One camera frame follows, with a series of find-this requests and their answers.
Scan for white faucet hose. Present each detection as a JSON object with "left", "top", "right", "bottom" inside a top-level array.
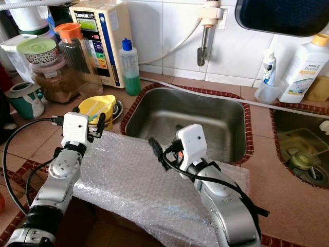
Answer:
[{"left": 139, "top": 18, "right": 206, "bottom": 65}]

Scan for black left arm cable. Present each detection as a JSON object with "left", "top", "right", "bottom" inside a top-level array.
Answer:
[{"left": 3, "top": 116, "right": 65, "bottom": 214}]

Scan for large steel sink basin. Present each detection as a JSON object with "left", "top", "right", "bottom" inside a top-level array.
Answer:
[{"left": 124, "top": 87, "right": 246, "bottom": 164}]

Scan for green soap bottle blue cap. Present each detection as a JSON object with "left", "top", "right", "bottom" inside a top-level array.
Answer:
[{"left": 120, "top": 38, "right": 141, "bottom": 96}]

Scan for yellow plastic bowl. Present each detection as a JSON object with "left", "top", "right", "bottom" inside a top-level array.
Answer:
[{"left": 79, "top": 95, "right": 117, "bottom": 129}]

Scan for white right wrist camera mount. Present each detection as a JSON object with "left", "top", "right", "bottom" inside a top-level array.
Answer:
[{"left": 177, "top": 124, "right": 209, "bottom": 166}]

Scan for clear bubble wrap sheet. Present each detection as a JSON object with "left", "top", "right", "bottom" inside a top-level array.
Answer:
[{"left": 72, "top": 138, "right": 251, "bottom": 247}]

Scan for teal and white mug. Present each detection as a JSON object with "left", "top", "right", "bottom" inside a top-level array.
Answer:
[{"left": 5, "top": 81, "right": 45, "bottom": 120}]

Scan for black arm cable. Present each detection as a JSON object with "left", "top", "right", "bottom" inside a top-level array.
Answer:
[
  {"left": 162, "top": 147, "right": 270, "bottom": 218},
  {"left": 3, "top": 116, "right": 65, "bottom": 214}
]

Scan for small steel sink basin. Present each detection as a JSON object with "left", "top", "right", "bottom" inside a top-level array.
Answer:
[{"left": 272, "top": 109, "right": 329, "bottom": 186}]

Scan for metal wall faucet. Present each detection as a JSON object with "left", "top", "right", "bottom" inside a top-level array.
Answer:
[{"left": 197, "top": 0, "right": 230, "bottom": 67}]

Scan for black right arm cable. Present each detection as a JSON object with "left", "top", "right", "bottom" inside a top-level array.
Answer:
[{"left": 162, "top": 147, "right": 270, "bottom": 218}]

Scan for white pipe along counter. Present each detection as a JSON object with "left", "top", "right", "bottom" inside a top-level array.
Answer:
[{"left": 139, "top": 75, "right": 329, "bottom": 120}]

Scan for small white tube bottle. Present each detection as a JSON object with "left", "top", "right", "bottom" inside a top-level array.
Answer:
[{"left": 262, "top": 49, "right": 277, "bottom": 87}]

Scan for cream water ionizer appliance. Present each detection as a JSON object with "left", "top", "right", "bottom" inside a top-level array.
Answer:
[{"left": 69, "top": 2, "right": 128, "bottom": 88}]

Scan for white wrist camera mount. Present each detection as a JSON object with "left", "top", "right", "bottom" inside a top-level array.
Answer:
[
  {"left": 62, "top": 112, "right": 91, "bottom": 149},
  {"left": 177, "top": 124, "right": 209, "bottom": 166}
]

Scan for clear plastic cup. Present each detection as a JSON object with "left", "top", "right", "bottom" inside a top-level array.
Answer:
[{"left": 254, "top": 80, "right": 286, "bottom": 105}]

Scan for white detergent bottle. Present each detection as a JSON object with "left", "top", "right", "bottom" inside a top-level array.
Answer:
[{"left": 279, "top": 33, "right": 329, "bottom": 103}]

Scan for dark red container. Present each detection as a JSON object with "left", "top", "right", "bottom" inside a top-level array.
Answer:
[{"left": 0, "top": 64, "right": 14, "bottom": 93}]

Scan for round green lid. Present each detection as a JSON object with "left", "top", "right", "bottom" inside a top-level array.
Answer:
[{"left": 288, "top": 149, "right": 315, "bottom": 171}]

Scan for white canister green band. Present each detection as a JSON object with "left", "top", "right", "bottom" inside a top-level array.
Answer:
[{"left": 5, "top": 0, "right": 52, "bottom": 36}]

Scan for glass jar orange lid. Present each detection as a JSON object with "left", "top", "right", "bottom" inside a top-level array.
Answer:
[{"left": 55, "top": 23, "right": 101, "bottom": 85}]

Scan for shallow steel bowl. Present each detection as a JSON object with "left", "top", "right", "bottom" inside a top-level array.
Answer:
[{"left": 112, "top": 99, "right": 124, "bottom": 123}]

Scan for patterned bowl green lid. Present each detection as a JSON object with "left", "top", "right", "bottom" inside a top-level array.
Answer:
[{"left": 16, "top": 38, "right": 60, "bottom": 65}]

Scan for pink lid jar brown contents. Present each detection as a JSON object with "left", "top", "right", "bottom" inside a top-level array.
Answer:
[{"left": 30, "top": 56, "right": 78, "bottom": 103}]

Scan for yellow sponge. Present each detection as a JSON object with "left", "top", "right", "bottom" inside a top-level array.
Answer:
[{"left": 306, "top": 75, "right": 329, "bottom": 102}]

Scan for clear container white lid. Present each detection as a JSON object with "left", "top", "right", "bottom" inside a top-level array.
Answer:
[{"left": 1, "top": 34, "right": 36, "bottom": 83}]

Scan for white corrugated hose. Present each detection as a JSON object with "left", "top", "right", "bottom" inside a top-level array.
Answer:
[{"left": 0, "top": 0, "right": 72, "bottom": 11}]

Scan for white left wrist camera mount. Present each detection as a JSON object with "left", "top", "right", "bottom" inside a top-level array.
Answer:
[{"left": 62, "top": 112, "right": 91, "bottom": 149}]

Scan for dark blue plastic basin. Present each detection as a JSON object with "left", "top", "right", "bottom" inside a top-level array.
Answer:
[{"left": 235, "top": 0, "right": 329, "bottom": 38}]

